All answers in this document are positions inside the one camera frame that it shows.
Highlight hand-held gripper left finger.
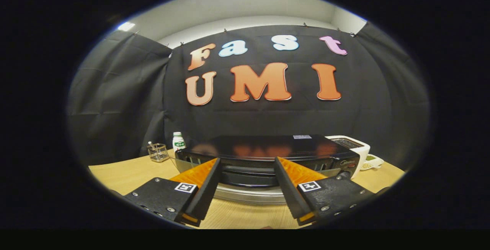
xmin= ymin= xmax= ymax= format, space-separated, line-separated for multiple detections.
xmin=124 ymin=157 xmax=222 ymax=227

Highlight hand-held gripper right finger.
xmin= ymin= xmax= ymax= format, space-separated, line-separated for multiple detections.
xmin=274 ymin=156 xmax=377 ymax=226

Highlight black toaster oven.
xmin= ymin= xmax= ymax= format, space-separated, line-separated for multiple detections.
xmin=174 ymin=134 xmax=361 ymax=205

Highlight white bread toaster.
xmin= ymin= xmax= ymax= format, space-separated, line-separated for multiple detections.
xmin=325 ymin=135 xmax=371 ymax=180

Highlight white bottle with green label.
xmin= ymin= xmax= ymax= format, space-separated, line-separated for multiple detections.
xmin=172 ymin=132 xmax=186 ymax=152

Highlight small clear holder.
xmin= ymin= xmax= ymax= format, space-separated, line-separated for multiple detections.
xmin=147 ymin=141 xmax=170 ymax=163

